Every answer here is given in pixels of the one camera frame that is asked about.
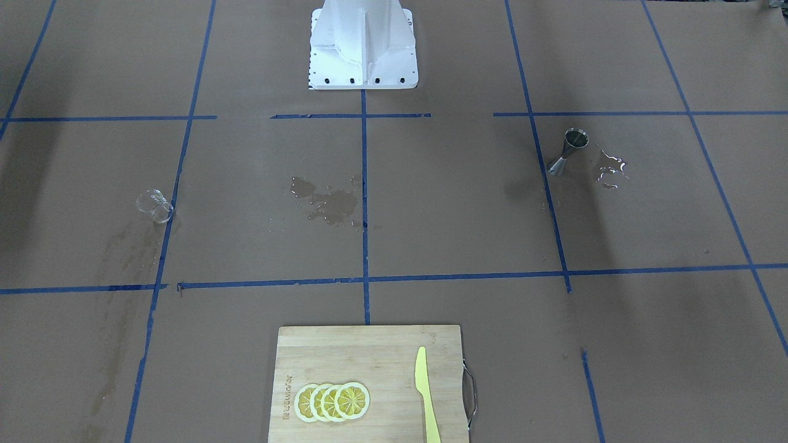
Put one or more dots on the steel jigger measuring cup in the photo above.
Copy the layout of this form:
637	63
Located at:
574	140

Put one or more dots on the clear glass beaker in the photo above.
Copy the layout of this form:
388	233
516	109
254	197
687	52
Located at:
154	204

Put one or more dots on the bamboo cutting board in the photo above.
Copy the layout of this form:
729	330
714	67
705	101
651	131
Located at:
381	357

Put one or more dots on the lemon slice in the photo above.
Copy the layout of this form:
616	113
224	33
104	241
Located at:
352	400
328	404
303	403
316	402

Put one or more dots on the yellow plastic knife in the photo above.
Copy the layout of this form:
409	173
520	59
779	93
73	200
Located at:
422	379

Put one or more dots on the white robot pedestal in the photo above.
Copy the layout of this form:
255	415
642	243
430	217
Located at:
357	45

